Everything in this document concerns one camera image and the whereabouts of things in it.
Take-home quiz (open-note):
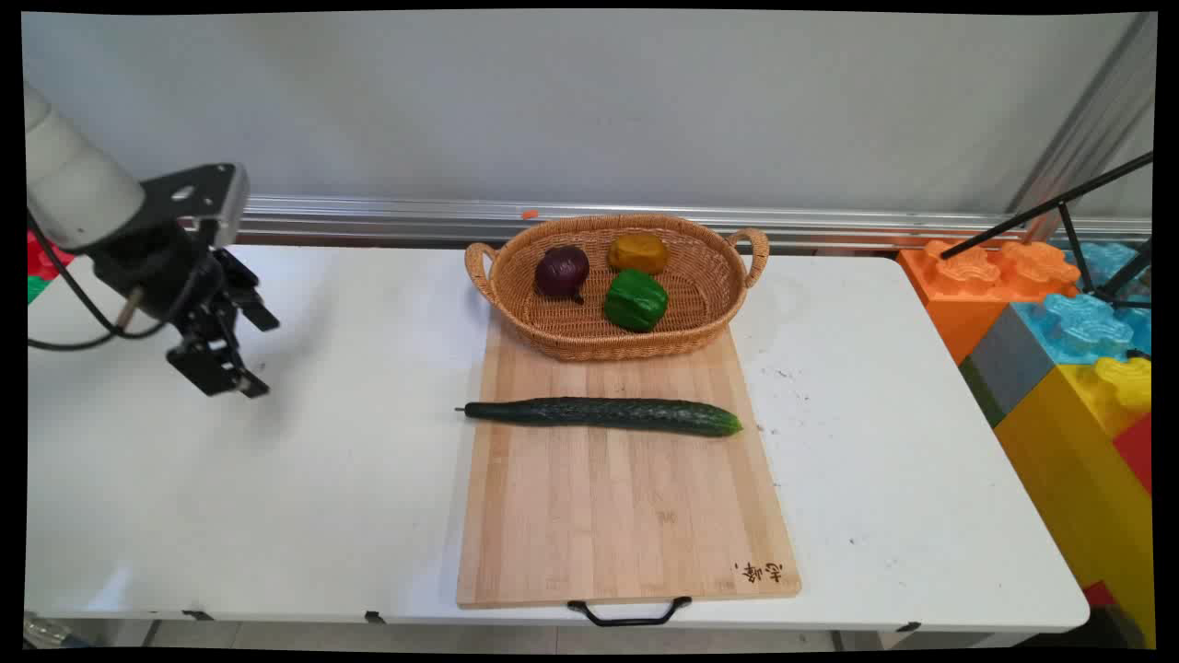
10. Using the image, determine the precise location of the blue foam block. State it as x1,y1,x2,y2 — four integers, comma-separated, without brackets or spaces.
1011,292,1153,366
1067,240,1153,297

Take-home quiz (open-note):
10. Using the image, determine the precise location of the purple onion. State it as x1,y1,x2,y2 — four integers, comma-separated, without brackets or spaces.
534,245,591,305

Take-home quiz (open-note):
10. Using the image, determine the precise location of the black gripper cable metal plug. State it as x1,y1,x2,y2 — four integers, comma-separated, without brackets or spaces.
27,212,146,334

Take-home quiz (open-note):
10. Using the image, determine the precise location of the black silver wrist camera bracket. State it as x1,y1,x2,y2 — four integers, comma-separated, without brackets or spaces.
138,163,251,250

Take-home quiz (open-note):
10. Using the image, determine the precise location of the bamboo cutting board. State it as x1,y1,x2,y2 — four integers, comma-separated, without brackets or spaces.
456,318,802,610

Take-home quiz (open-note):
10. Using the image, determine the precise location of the woven wicker basket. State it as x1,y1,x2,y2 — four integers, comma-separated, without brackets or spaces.
464,214,770,362

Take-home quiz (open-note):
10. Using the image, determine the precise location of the red foam block with studs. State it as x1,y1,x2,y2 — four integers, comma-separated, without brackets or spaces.
27,230,76,282

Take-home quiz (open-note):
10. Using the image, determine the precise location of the green bell pepper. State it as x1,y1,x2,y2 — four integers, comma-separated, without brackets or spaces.
603,268,670,333

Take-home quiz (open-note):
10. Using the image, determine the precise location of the yellow bell pepper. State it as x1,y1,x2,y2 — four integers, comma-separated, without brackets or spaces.
607,232,671,275

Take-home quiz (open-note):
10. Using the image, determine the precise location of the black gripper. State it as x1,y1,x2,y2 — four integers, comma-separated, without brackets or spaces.
90,219,281,400

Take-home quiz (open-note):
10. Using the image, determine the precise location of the dark green cucumber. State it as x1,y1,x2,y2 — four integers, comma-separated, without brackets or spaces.
454,397,744,438

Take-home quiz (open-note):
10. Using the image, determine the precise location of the black tripod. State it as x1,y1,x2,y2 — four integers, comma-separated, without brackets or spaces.
940,151,1155,310

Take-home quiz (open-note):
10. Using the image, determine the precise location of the aluminium rail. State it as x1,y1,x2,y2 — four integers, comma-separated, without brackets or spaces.
235,194,1153,251

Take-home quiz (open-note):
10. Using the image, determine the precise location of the orange foam block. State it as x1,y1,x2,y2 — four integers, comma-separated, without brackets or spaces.
897,238,1082,366

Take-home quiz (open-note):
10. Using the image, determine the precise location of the red foam block beside yellow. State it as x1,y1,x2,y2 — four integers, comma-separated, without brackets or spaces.
1112,413,1154,495

